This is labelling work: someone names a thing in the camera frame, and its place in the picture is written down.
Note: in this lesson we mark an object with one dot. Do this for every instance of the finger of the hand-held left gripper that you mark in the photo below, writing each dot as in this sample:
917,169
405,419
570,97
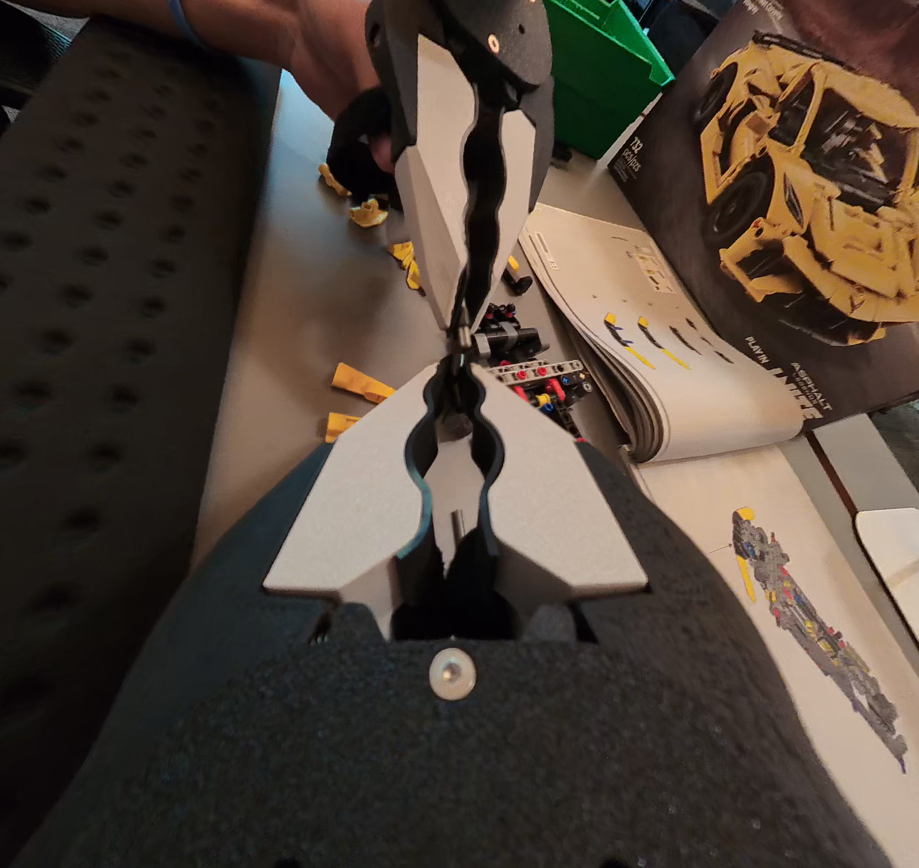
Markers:
517,179
434,186

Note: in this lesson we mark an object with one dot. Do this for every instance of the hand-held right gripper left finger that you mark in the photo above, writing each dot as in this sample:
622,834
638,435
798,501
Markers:
337,516

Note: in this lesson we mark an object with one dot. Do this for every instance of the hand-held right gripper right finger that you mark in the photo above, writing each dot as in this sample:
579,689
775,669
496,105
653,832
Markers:
567,516

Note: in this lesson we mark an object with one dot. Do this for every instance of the pile of yellow lego pieces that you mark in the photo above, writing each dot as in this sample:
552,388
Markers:
370,215

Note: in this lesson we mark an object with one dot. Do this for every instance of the yellow lego panel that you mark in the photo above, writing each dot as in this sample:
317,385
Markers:
359,380
339,424

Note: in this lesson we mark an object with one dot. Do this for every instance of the lego car chassis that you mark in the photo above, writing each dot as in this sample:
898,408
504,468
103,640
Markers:
535,369

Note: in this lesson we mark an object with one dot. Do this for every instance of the white instruction booklet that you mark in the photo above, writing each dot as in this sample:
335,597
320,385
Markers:
718,394

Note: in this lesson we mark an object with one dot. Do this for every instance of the black yellow lego connector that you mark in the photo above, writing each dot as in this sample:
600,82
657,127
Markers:
518,281

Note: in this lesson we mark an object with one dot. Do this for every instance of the lego set box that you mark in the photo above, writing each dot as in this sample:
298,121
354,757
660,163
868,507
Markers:
682,186

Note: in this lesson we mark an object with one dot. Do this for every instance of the person's left hand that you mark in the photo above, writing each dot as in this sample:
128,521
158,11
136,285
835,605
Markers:
301,14

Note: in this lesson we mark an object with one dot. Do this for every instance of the green plastic bin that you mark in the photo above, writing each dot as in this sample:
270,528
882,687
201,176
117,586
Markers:
603,93

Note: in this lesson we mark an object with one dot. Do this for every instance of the white stand base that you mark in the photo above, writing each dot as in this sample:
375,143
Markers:
897,552

